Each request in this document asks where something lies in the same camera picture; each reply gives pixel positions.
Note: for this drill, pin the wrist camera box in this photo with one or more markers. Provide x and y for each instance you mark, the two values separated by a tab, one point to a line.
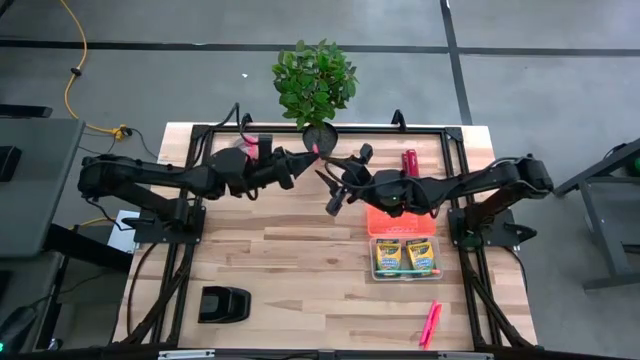
366	152
265	145

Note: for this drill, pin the green leafy potted tree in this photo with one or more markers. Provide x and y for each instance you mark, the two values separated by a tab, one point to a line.
315	80

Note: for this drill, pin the black plant pot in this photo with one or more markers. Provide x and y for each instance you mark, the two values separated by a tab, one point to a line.
327	140

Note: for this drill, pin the black desk monitor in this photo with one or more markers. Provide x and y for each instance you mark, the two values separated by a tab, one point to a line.
25	111

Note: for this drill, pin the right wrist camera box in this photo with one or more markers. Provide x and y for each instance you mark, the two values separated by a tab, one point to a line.
366	152

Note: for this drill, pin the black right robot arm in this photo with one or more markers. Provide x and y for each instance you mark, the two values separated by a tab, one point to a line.
475	182

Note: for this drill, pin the white sheet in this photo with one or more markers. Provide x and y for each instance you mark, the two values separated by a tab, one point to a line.
120	240

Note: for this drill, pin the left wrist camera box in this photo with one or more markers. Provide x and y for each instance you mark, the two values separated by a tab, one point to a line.
265	145

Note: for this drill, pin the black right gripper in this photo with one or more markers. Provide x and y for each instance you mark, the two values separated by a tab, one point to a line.
357	182

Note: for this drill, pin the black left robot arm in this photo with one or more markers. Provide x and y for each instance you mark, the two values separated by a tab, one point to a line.
150	175

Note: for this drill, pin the black aluminium table frame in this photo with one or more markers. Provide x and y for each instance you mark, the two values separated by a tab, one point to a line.
380	130

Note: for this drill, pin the orange pencil box lid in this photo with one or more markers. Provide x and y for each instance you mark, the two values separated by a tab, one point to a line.
395	225

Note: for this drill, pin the clear plastic pencil box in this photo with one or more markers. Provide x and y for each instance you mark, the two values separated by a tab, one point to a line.
372	260

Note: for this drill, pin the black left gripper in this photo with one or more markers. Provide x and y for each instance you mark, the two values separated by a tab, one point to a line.
277	165

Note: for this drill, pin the grey desk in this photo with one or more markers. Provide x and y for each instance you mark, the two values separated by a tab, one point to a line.
40	190

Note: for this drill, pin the grey desk frame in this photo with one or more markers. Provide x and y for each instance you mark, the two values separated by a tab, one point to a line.
600	225

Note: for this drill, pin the black desk device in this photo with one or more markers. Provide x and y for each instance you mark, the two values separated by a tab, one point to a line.
9	164

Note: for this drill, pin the black frame hook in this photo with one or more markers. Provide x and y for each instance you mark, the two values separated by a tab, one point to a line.
398	119
246	120

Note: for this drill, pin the yellow green crayon box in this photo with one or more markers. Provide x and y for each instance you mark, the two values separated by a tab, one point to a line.
388	255
420	255

